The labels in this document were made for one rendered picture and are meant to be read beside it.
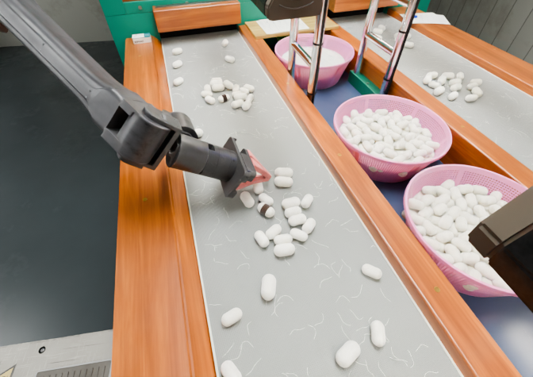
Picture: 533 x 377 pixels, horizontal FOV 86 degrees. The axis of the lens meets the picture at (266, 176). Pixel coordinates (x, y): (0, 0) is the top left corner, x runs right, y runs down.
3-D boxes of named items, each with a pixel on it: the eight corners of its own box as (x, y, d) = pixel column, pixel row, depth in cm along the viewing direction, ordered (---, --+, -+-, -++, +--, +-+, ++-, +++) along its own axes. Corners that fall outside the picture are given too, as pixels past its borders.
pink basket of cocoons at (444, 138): (393, 213, 62) (409, 183, 55) (306, 148, 76) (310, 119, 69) (454, 159, 73) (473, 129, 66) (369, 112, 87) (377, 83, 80)
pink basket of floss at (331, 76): (332, 103, 91) (338, 75, 84) (260, 82, 100) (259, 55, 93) (358, 68, 106) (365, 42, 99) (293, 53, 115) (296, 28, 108)
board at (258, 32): (255, 40, 102) (254, 36, 101) (244, 25, 112) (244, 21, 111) (338, 28, 109) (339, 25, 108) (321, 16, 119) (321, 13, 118)
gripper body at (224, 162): (239, 138, 54) (204, 125, 50) (254, 175, 48) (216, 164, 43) (221, 162, 57) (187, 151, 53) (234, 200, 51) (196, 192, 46)
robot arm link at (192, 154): (162, 172, 44) (177, 142, 41) (156, 148, 48) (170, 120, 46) (202, 182, 48) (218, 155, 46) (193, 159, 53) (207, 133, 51)
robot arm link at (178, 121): (116, 160, 41) (146, 112, 38) (113, 123, 49) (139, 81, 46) (188, 186, 48) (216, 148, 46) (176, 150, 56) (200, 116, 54)
